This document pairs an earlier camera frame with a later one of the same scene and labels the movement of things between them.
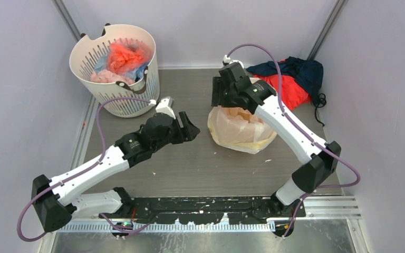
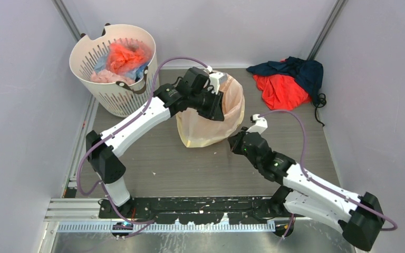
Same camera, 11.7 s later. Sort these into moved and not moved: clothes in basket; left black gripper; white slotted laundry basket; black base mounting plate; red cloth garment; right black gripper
Moved: left black gripper; right black gripper
Not moved: black base mounting plate; white slotted laundry basket; clothes in basket; red cloth garment
